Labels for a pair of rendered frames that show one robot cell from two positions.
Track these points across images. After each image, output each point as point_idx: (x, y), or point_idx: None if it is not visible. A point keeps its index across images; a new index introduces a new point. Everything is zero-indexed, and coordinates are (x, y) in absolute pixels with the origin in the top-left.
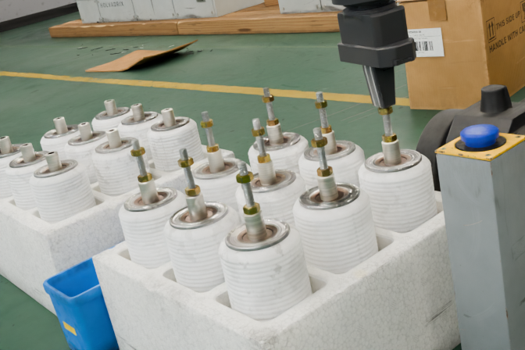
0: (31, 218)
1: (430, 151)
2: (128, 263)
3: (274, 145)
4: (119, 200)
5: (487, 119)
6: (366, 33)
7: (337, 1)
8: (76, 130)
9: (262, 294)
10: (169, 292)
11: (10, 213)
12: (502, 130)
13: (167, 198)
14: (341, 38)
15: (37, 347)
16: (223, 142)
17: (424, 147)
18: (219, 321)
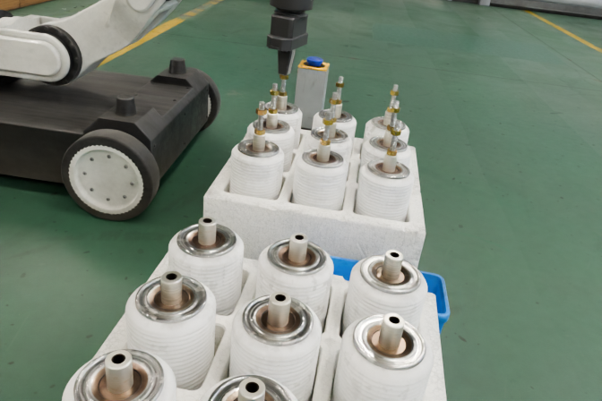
0: (426, 337)
1: (149, 155)
2: (413, 209)
3: (268, 146)
4: (337, 276)
5: (147, 115)
6: (305, 25)
7: (311, 7)
8: (240, 376)
9: None
10: (417, 180)
11: (441, 381)
12: (158, 115)
13: (382, 161)
14: (293, 35)
15: (451, 396)
16: None
17: (145, 155)
18: (416, 159)
